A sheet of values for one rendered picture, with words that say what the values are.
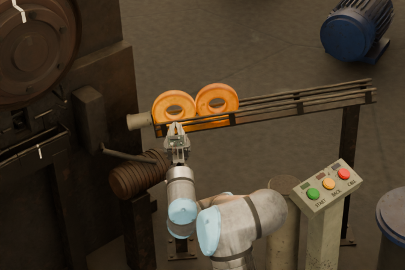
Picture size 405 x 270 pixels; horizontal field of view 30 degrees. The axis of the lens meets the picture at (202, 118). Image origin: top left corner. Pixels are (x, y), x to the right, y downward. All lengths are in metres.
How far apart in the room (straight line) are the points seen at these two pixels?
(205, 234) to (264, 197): 0.19
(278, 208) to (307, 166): 1.60
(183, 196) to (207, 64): 2.00
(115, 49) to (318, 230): 0.97
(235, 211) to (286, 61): 2.46
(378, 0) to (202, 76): 1.06
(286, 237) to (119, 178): 0.64
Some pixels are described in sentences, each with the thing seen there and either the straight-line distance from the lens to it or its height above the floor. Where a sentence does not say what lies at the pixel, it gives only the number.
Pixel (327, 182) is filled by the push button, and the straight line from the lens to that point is 2.55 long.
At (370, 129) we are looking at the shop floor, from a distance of 3.84.
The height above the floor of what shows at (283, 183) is 0.52.
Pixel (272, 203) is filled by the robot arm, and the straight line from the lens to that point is 1.97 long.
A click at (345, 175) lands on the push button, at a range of 2.59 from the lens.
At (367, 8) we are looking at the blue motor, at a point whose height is 0.31.
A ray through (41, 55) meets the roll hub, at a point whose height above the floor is 1.10.
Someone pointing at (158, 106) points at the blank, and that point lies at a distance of 2.68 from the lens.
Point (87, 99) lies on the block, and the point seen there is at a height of 0.80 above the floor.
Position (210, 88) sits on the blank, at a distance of 2.66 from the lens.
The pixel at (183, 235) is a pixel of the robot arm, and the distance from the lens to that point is 2.53.
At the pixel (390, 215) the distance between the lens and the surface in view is 2.73.
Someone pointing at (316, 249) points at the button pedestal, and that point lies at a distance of 2.70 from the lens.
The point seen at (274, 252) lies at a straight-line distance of 2.83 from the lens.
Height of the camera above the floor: 2.27
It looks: 36 degrees down
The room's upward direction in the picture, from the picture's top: 2 degrees counter-clockwise
